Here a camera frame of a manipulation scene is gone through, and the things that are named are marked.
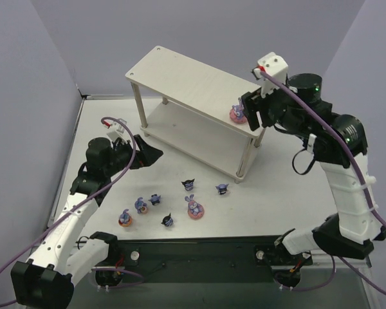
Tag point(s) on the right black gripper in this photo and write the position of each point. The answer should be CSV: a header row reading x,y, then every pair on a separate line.
x,y
255,107

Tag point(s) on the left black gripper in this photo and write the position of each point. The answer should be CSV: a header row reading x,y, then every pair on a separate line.
x,y
136,152

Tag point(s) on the purple bunny with red cake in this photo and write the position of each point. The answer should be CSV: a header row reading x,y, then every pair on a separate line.
x,y
141,206

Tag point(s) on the large bunny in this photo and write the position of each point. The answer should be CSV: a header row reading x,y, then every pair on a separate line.
x,y
195,210

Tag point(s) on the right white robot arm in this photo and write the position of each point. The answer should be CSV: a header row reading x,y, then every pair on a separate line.
x,y
338,143

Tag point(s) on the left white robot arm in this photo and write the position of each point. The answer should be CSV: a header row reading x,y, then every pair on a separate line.
x,y
49,276

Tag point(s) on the light wooden two-tier shelf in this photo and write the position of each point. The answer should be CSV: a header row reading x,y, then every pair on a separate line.
x,y
185,104

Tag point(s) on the purple imp figure left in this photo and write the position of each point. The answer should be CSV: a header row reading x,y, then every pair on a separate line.
x,y
155,199

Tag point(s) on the black-headed figure purple bow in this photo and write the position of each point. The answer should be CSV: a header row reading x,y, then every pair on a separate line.
x,y
188,184

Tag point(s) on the black imp figure front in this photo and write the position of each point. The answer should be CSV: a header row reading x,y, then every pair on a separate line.
x,y
167,221

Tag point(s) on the purple-headed figure black bow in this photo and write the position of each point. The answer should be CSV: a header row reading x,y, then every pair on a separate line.
x,y
222,188

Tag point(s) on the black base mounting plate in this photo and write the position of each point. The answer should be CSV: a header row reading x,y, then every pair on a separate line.
x,y
250,259

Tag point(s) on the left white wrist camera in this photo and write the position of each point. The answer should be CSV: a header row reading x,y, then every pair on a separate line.
x,y
115,131

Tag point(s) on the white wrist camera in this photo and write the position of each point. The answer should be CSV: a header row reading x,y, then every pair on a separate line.
x,y
276,67
115,131

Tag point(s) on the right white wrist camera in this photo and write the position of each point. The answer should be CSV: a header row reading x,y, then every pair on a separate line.
x,y
276,67

